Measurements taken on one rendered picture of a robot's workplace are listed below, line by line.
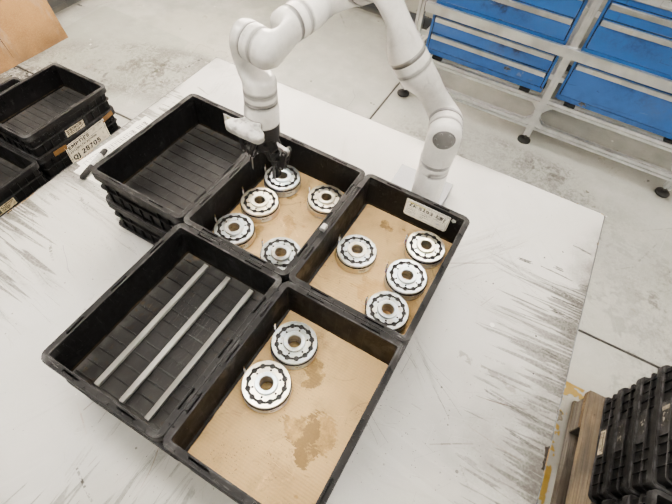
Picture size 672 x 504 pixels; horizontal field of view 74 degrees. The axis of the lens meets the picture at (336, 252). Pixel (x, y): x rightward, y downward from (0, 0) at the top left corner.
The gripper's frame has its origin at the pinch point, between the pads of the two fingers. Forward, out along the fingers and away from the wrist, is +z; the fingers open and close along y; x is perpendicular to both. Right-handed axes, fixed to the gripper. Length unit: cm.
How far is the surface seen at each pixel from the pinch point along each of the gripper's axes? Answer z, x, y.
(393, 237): 17.4, -11.8, -32.3
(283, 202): 17.3, -5.6, -0.8
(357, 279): 17.5, 5.2, -30.5
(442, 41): 58, -189, 14
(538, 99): 70, -190, -49
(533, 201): 30, -62, -63
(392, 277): 14.5, 1.8, -38.1
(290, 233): 17.4, 2.4, -8.5
